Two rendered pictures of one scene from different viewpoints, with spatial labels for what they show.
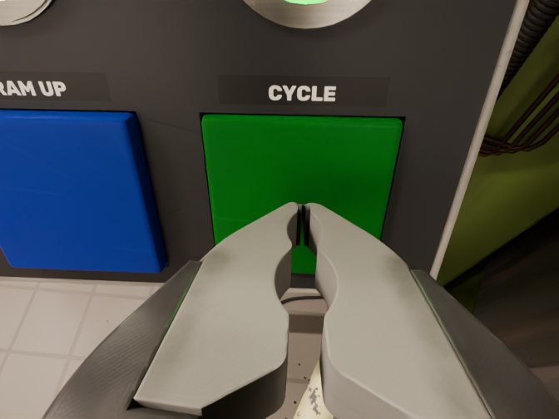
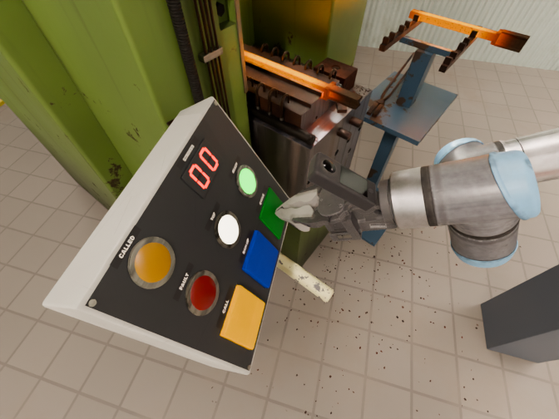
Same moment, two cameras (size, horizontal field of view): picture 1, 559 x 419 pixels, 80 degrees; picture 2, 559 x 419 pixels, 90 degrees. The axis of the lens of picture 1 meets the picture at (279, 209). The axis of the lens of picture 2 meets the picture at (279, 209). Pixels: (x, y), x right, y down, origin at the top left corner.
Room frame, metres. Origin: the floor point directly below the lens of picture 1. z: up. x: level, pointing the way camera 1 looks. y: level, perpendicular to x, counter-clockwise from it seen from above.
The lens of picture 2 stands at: (0.01, 0.29, 1.45)
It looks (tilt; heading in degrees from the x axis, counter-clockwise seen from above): 55 degrees down; 279
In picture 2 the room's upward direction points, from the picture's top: straight up
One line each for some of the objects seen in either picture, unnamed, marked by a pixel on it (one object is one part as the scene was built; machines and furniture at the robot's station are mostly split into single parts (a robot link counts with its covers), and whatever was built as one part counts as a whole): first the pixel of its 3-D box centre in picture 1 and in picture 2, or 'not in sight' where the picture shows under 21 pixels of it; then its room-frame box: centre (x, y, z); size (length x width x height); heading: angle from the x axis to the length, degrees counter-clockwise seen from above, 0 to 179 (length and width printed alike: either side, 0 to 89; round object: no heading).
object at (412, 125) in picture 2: not in sight; (404, 104); (-0.35, -0.82, 0.75); 0.40 x 0.30 x 0.02; 58
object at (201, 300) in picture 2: not in sight; (203, 293); (0.13, 0.19, 1.09); 0.05 x 0.03 x 0.04; 61
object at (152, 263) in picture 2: not in sight; (153, 262); (0.18, 0.18, 1.16); 0.05 x 0.03 x 0.04; 61
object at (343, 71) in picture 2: not in sight; (333, 76); (-0.03, -0.63, 0.95); 0.12 x 0.09 x 0.07; 151
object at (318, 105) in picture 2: not in sight; (266, 81); (0.19, -0.55, 0.96); 0.42 x 0.20 x 0.09; 151
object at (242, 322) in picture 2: not in sight; (242, 317); (0.09, 0.19, 1.01); 0.07 x 0.05 x 0.07; 86
